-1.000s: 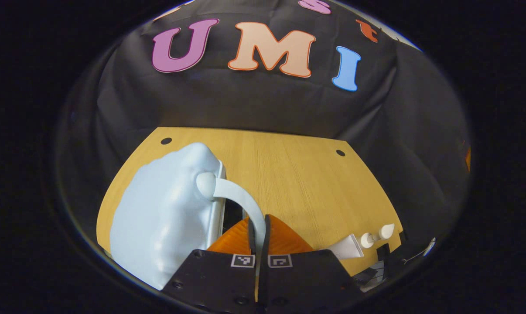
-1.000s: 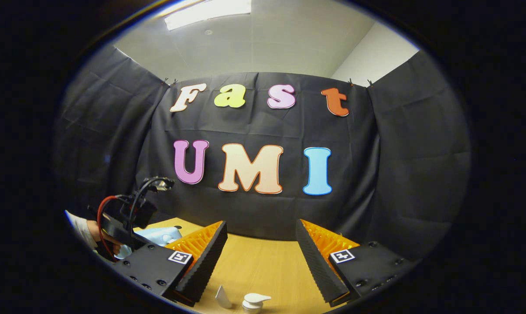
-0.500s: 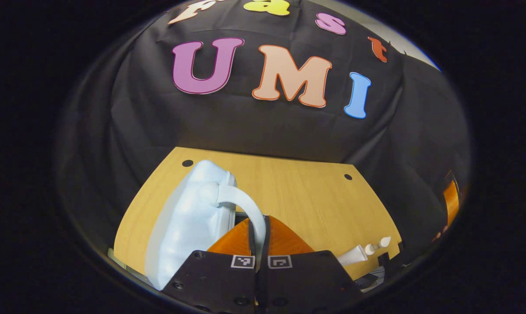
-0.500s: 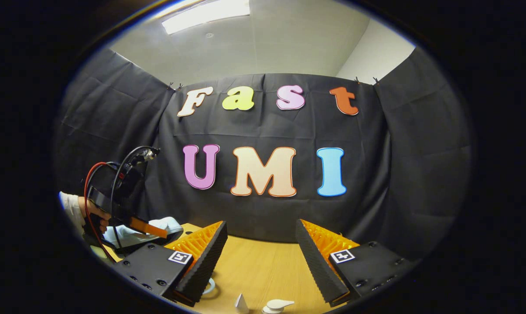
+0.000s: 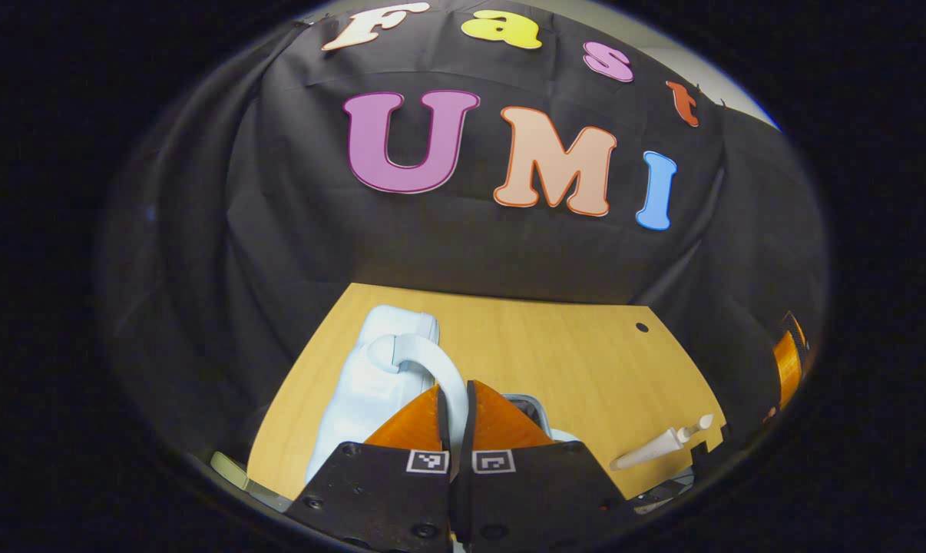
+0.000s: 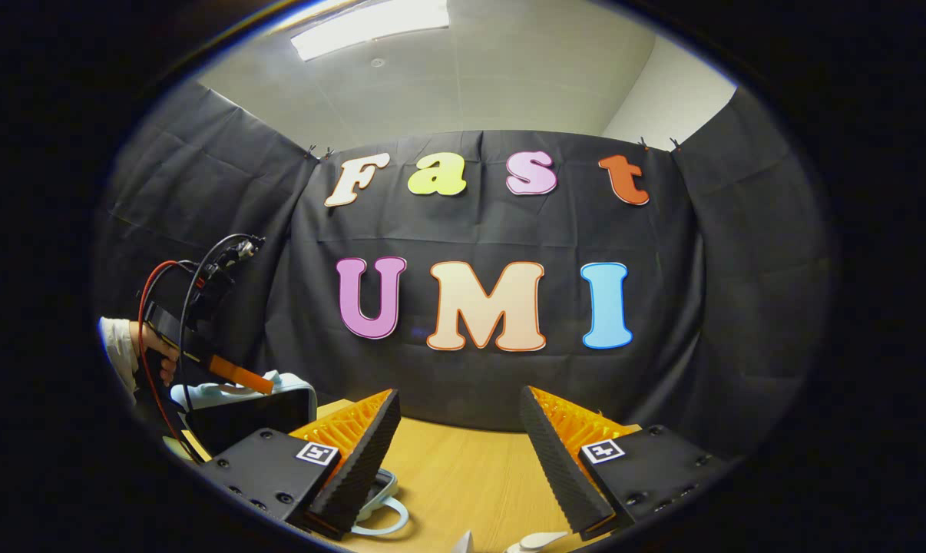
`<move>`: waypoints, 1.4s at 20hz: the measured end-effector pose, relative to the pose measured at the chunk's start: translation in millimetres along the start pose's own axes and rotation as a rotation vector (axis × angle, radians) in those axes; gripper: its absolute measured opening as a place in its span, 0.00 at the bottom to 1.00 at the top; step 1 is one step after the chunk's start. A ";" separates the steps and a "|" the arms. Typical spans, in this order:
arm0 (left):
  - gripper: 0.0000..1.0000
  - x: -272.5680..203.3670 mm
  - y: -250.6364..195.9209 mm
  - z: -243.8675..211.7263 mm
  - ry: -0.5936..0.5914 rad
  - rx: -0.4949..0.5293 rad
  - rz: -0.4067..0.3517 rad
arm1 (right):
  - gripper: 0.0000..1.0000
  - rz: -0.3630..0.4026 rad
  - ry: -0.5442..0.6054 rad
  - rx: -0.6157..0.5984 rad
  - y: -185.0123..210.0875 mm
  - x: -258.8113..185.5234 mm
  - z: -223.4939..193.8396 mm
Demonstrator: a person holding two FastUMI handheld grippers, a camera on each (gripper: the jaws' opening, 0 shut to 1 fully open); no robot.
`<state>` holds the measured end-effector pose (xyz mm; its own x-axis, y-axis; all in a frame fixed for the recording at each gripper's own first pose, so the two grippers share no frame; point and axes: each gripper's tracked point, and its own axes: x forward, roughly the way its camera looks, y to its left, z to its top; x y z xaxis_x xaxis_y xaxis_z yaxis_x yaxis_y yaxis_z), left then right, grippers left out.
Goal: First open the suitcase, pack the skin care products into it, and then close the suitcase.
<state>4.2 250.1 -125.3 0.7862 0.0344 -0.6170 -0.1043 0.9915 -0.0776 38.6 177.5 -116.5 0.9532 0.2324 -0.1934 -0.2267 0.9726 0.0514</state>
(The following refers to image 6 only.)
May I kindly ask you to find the black backdrop cloth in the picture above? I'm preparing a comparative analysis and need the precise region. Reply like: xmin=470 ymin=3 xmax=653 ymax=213
xmin=94 ymin=77 xmax=832 ymax=462

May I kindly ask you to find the light blue suitcase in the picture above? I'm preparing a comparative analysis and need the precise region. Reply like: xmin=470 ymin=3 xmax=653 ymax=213
xmin=170 ymin=371 xmax=410 ymax=537

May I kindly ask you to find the white pump bottle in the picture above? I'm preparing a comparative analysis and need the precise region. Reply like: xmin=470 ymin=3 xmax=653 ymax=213
xmin=504 ymin=531 xmax=570 ymax=553

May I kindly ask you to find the black cable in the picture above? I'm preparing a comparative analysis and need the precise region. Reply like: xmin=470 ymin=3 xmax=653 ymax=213
xmin=177 ymin=233 xmax=258 ymax=416

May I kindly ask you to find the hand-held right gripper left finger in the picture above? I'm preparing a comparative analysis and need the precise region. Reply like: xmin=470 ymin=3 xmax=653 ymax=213
xmin=200 ymin=389 xmax=402 ymax=540

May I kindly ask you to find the ceiling light panel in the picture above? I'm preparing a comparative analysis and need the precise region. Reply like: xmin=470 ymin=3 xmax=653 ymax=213
xmin=290 ymin=0 xmax=450 ymax=62

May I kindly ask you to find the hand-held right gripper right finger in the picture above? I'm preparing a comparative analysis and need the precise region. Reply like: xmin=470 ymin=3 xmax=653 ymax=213
xmin=519 ymin=386 xmax=733 ymax=538

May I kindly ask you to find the red cable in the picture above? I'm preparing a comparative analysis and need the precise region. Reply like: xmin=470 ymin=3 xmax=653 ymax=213
xmin=137 ymin=260 xmax=203 ymax=463

